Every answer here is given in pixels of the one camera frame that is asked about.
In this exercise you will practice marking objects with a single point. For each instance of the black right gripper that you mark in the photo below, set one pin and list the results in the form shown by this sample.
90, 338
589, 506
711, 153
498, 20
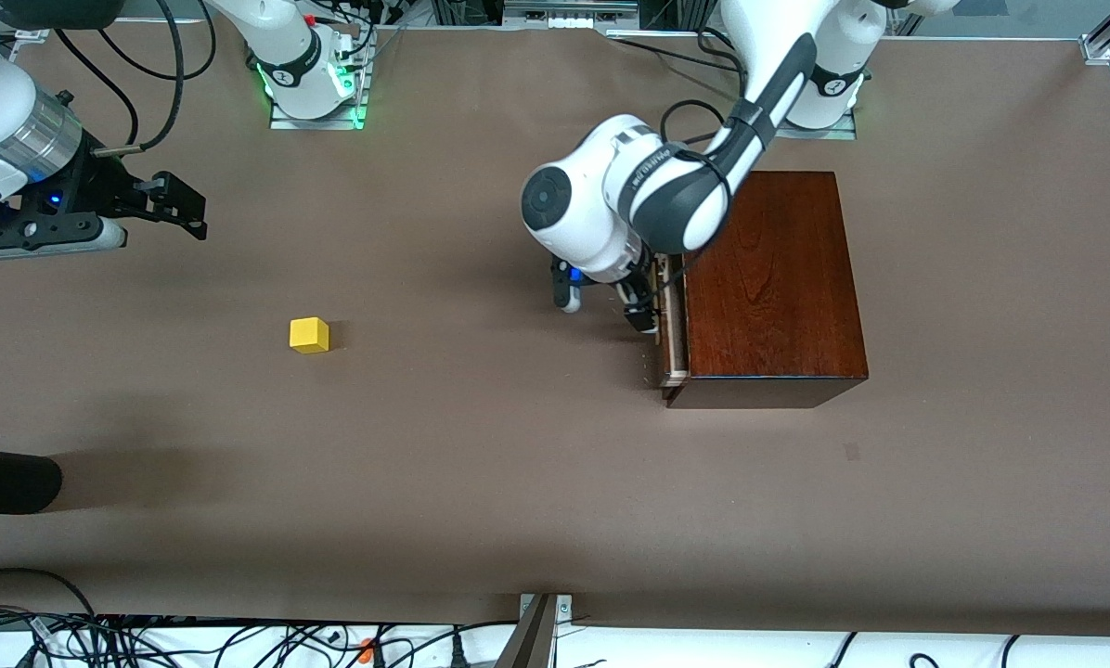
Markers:
102, 188

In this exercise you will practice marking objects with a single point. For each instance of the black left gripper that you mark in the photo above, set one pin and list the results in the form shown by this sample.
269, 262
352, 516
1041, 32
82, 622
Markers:
641, 299

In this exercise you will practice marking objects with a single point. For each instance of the yellow block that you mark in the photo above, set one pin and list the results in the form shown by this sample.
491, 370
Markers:
308, 336

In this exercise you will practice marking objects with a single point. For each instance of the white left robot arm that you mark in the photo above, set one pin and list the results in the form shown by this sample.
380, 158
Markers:
601, 204

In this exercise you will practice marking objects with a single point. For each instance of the dark brown wooden cabinet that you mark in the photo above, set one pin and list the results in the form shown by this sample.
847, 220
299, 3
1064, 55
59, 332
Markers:
778, 297

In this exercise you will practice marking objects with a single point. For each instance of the white power strip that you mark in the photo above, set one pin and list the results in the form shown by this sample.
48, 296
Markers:
569, 14

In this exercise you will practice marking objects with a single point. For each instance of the black padded cylinder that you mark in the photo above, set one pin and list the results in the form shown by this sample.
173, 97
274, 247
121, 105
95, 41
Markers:
7, 481

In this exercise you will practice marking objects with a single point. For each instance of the orange connector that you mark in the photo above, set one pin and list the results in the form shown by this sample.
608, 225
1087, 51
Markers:
367, 649

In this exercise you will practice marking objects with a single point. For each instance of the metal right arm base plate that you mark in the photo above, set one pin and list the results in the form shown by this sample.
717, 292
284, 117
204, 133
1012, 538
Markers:
318, 121

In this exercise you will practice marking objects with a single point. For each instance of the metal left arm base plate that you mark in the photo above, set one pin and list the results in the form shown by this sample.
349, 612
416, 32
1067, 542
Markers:
838, 130

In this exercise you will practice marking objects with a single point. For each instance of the metal table edge bracket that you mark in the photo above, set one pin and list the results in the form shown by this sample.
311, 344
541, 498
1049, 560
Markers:
535, 631

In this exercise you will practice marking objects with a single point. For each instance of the aluminium corner bracket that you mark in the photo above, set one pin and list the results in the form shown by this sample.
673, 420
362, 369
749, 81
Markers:
1098, 48

